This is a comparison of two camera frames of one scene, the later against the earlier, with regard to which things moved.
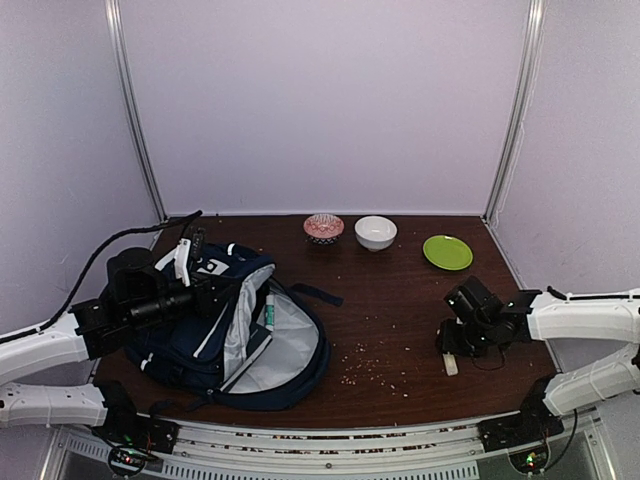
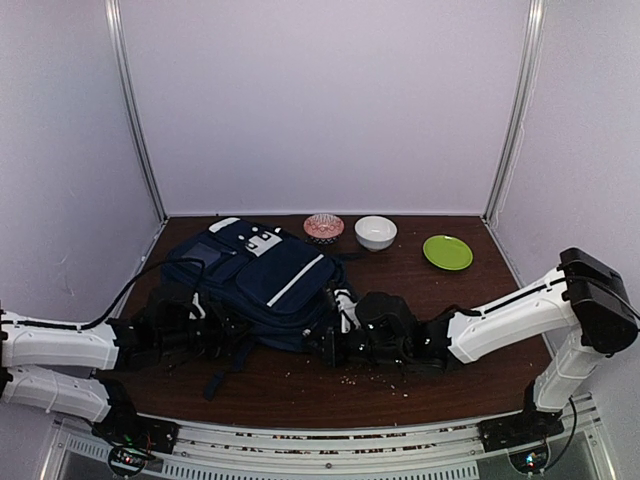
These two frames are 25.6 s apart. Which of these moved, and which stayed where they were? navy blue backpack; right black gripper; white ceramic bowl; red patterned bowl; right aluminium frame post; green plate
Moved: right black gripper; navy blue backpack
Stayed: green plate; white ceramic bowl; right aluminium frame post; red patterned bowl
